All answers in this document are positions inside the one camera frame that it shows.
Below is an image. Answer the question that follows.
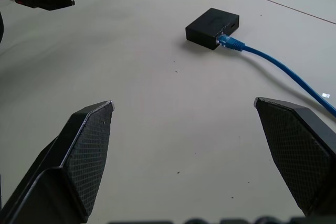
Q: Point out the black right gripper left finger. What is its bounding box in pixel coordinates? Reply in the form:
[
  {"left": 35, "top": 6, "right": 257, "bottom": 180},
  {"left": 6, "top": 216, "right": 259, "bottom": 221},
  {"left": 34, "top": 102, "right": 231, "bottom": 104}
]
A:
[{"left": 0, "top": 100, "right": 116, "bottom": 224}]

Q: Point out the blue Ethernet cable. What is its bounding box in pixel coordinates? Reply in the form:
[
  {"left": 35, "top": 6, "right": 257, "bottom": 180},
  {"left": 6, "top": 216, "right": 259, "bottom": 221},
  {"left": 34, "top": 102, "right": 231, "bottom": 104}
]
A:
[{"left": 217, "top": 34, "right": 336, "bottom": 118}]

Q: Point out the small black box device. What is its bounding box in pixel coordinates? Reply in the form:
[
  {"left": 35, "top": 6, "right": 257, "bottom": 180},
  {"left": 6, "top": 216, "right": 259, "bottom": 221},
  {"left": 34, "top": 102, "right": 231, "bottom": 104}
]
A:
[{"left": 185, "top": 7, "right": 240, "bottom": 51}]

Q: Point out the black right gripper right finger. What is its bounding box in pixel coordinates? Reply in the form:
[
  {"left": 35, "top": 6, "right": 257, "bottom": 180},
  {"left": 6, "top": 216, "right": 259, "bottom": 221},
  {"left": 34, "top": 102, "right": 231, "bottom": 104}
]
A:
[{"left": 254, "top": 97, "right": 336, "bottom": 224}]

